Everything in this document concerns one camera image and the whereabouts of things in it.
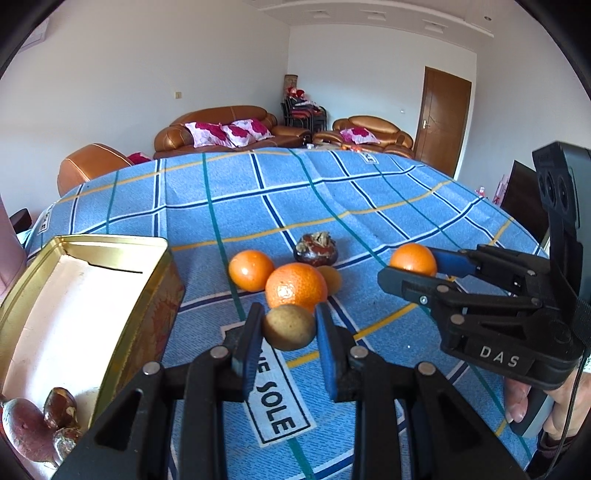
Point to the dark brown stool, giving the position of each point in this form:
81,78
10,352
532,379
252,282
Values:
19,221

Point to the dark brown cabinet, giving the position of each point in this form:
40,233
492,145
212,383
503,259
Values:
524,198

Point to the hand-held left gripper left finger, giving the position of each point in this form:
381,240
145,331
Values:
247,355

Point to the cluttered coffee table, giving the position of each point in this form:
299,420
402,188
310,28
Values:
332,146

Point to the person's right hand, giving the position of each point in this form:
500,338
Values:
515,401

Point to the brown leather armchair white piping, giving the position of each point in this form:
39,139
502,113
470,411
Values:
92,166

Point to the orange tangerine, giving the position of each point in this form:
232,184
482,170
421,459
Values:
295,286
413,260
251,270

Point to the brown leather sofa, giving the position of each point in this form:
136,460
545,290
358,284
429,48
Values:
217,113

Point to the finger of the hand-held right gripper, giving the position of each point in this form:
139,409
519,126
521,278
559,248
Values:
450,263
406,281

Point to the person's right forearm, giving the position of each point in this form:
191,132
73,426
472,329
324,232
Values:
549,445

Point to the brown wooden door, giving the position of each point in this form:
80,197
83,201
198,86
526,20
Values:
441,124

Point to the small pink floral pillow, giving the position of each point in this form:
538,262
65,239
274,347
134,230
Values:
358,136

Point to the red cushion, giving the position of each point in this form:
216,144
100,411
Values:
138,158

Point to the blue plaid tablecloth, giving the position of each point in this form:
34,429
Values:
277,198

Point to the gold rectangular tin box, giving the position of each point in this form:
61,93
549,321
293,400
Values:
69,314

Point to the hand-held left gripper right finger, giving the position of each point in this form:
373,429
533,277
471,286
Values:
328,360

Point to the stacked dark chairs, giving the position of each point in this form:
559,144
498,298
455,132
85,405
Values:
302,113

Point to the pink electric kettle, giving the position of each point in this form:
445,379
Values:
9,258

